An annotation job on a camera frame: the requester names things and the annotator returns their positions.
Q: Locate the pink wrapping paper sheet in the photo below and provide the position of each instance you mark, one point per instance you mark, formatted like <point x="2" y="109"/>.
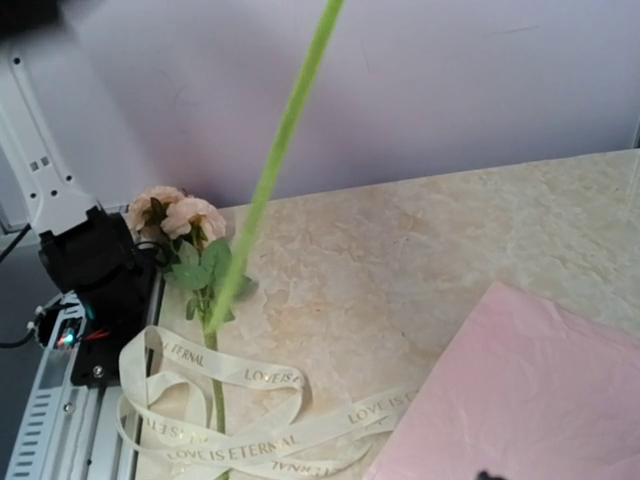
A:
<point x="525" y="390"/>

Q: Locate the front aluminium rail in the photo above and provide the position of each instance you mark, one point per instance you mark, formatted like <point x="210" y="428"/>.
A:
<point x="68" y="431"/>

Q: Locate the peach rose fake flower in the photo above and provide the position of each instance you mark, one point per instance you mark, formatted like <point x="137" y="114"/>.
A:
<point x="193" y="249"/>

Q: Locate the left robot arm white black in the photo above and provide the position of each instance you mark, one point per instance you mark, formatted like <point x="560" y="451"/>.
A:
<point x="84" y="249"/>

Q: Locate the cream printed ribbon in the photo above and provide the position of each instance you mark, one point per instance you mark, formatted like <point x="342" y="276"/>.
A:
<point x="203" y="414"/>

